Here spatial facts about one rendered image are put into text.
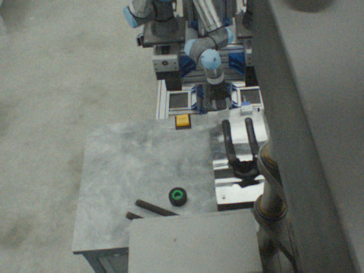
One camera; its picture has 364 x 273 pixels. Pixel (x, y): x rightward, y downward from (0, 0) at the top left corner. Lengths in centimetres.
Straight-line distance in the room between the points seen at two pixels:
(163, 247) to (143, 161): 102
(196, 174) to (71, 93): 200
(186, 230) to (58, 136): 245
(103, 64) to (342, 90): 342
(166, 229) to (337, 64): 61
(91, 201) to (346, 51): 151
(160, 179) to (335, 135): 148
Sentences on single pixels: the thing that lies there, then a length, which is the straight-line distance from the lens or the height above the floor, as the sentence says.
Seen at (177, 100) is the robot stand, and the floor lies 21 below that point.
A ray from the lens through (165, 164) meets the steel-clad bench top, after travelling 193.
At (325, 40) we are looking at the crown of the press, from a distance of 57.
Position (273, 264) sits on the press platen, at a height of 104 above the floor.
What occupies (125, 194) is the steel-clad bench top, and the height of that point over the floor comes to 80.
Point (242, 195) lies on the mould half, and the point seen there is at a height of 86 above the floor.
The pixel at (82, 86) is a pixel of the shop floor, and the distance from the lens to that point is 367.
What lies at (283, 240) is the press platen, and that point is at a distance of 118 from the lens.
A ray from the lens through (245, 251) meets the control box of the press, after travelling 96.
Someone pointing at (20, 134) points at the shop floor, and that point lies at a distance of 350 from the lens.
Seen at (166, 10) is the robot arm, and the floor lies 119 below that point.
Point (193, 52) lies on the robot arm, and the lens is 175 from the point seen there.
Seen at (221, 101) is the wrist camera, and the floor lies 107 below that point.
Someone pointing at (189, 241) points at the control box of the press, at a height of 147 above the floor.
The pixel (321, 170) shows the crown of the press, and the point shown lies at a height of 200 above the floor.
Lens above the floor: 235
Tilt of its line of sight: 50 degrees down
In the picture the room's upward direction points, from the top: 8 degrees counter-clockwise
